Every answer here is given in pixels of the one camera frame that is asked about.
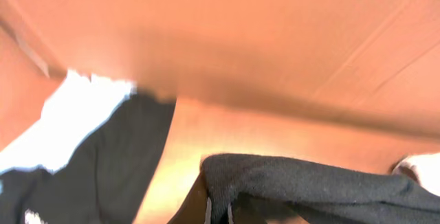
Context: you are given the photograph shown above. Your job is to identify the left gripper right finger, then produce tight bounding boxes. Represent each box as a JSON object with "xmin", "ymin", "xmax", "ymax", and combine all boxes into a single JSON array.
[{"xmin": 228, "ymin": 193, "xmax": 308, "ymax": 224}]

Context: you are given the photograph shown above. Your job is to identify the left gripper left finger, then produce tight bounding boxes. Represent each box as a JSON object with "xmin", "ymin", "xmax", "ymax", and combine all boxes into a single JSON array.
[{"xmin": 168, "ymin": 172, "xmax": 212, "ymax": 224}]

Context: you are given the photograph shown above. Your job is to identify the black t-shirt with logo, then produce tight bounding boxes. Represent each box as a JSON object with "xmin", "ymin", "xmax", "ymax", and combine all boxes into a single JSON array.
[{"xmin": 1, "ymin": 93, "xmax": 176, "ymax": 224}]

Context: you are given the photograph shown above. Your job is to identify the light blue t-shirt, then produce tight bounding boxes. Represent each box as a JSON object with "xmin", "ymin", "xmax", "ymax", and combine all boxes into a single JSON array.
[{"xmin": 1, "ymin": 69, "xmax": 136, "ymax": 173}]

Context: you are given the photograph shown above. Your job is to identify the folded beige shorts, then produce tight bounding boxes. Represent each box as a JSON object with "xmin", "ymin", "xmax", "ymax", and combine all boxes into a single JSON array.
[{"xmin": 391, "ymin": 153, "xmax": 439, "ymax": 196}]

